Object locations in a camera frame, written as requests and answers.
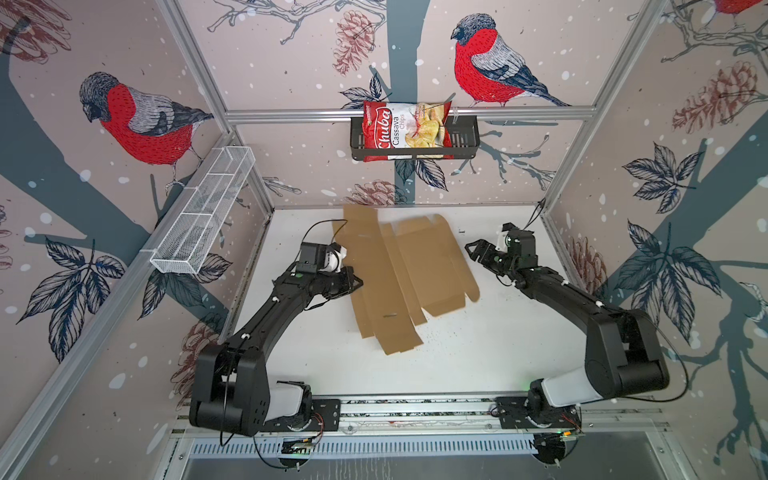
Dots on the brown cardboard box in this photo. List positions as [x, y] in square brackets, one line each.
[411, 269]

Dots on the red cassava chips bag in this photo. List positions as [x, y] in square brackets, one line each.
[405, 125]

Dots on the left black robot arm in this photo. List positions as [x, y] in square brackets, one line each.
[231, 391]

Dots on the aluminium mounting rail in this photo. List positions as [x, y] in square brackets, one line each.
[469, 413]

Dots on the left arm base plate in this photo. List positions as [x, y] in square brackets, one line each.
[317, 416]

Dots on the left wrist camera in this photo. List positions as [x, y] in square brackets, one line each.
[333, 259]

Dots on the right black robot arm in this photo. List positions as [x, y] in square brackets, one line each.
[623, 355]

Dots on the black wire basket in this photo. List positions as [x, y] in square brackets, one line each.
[457, 138]

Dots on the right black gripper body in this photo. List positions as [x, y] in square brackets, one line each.
[496, 262]

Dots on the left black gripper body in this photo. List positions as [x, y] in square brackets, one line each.
[332, 284]

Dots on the white wire mesh basket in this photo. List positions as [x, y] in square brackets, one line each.
[190, 239]

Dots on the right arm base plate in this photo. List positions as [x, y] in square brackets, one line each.
[518, 413]

